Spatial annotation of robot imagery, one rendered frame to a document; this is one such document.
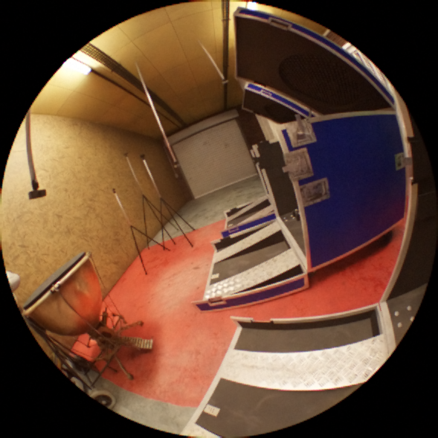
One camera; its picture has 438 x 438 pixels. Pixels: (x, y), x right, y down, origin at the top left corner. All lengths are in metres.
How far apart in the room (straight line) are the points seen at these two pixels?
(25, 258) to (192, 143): 6.45
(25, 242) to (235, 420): 2.37
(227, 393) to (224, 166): 6.54
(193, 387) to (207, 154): 6.65
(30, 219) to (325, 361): 2.78
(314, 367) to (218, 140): 6.72
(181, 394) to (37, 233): 2.17
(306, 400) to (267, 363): 0.29
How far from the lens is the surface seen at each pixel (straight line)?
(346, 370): 0.76
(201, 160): 6.62
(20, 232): 2.31
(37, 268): 2.25
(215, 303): 1.09
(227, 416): 0.91
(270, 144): 1.54
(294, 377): 0.78
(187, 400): 1.02
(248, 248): 1.48
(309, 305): 1.02
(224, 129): 6.73
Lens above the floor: 0.87
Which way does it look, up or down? 18 degrees down
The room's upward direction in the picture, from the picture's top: 24 degrees counter-clockwise
